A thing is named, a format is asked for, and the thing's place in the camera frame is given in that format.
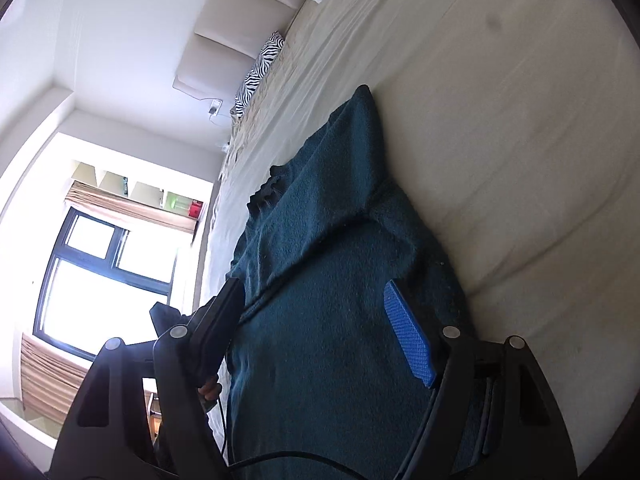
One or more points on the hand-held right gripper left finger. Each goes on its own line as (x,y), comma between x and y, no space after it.
(215,330)

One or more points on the person's left hand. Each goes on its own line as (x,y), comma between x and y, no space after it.
(209,391)

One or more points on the beige curtain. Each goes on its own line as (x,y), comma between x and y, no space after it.
(50,380)
(130,207)

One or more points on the bed with beige cover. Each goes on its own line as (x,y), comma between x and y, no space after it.
(500,110)

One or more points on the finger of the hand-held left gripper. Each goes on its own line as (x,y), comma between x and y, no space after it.
(170,320)

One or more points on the dark teal knit sweater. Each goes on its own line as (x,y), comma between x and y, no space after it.
(310,310)

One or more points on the black framed window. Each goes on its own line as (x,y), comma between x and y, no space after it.
(100,300)

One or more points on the beige padded headboard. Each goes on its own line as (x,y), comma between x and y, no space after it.
(225,55)

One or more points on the white wall shelf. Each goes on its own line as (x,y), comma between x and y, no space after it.
(145,192)

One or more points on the zebra print pillow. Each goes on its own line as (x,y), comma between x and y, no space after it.
(260,67)

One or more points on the red box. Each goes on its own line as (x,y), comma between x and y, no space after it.
(196,208)

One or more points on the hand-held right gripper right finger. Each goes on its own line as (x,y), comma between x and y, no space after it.
(407,335)

